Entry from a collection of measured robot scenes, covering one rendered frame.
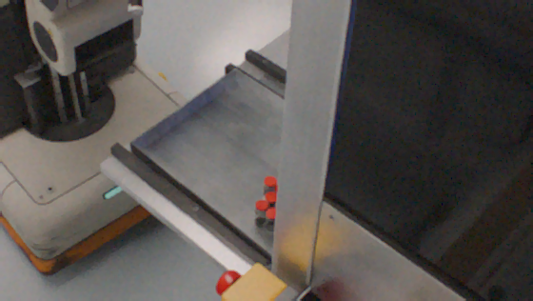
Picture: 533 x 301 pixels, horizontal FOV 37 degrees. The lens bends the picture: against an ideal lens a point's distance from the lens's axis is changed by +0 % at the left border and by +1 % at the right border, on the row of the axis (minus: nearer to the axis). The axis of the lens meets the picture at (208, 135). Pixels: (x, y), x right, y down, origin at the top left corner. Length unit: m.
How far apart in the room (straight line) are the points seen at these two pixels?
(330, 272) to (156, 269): 1.34
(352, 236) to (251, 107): 0.59
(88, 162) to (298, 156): 1.35
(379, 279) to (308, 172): 0.15
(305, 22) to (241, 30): 2.24
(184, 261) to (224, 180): 0.99
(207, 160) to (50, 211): 0.82
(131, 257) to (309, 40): 1.62
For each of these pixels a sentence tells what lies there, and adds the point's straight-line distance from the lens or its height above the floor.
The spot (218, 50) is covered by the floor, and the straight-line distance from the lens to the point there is 2.89.
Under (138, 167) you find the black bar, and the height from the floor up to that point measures 0.90.
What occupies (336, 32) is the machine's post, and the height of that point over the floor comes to 1.44.
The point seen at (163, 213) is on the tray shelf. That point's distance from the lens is 1.28.
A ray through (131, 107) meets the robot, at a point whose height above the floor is 0.28.
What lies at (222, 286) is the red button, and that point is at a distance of 1.05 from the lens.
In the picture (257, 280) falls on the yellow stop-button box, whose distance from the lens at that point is 1.03.
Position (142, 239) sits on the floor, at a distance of 2.34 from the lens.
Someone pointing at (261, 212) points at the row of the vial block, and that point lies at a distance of 1.23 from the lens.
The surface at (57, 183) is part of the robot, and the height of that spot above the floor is 0.28.
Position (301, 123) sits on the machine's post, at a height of 1.30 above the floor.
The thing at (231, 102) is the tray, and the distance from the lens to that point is 1.44.
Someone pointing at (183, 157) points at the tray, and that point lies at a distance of 1.35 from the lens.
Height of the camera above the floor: 1.90
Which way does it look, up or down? 47 degrees down
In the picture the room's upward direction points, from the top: 1 degrees counter-clockwise
